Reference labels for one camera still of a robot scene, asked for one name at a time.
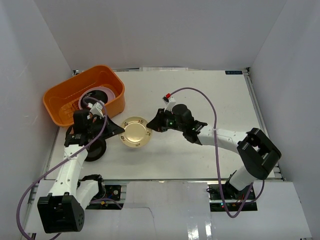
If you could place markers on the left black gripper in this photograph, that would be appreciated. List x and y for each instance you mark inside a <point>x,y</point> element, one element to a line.
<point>105,127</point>

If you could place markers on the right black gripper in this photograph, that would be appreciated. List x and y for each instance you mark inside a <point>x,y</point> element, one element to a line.
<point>157,124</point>

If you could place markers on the beige small plate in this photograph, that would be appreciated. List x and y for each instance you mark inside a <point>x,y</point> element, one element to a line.
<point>136,133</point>

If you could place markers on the black plate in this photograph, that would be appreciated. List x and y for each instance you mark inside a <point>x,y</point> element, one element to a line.
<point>97,94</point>
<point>96,150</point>

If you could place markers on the pink plastic plate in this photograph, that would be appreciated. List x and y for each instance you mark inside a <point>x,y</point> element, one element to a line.
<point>111,95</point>

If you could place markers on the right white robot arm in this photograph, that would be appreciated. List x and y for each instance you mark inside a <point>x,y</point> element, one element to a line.
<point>257,152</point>

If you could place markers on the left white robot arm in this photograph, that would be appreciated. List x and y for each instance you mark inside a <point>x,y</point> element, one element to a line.
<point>63,208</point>

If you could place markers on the orange plastic bin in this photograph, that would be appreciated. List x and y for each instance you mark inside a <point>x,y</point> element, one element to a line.
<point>63,99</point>

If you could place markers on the white paper sheets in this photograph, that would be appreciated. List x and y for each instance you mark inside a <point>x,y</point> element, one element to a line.
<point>163,69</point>

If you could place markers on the blue label sticker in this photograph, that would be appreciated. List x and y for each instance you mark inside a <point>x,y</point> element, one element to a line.
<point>233,72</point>

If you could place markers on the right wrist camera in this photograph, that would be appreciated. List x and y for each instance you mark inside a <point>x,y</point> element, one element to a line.
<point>169,101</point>

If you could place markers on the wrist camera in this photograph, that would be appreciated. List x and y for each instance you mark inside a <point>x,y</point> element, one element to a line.
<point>96,109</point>
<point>169,101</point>

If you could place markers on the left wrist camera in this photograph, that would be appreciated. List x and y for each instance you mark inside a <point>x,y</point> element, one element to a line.
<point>96,109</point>

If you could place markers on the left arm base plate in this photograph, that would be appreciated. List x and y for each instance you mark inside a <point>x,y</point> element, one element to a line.
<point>111,196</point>

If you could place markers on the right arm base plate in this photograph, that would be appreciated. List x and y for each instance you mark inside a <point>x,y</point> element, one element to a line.
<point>233,202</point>

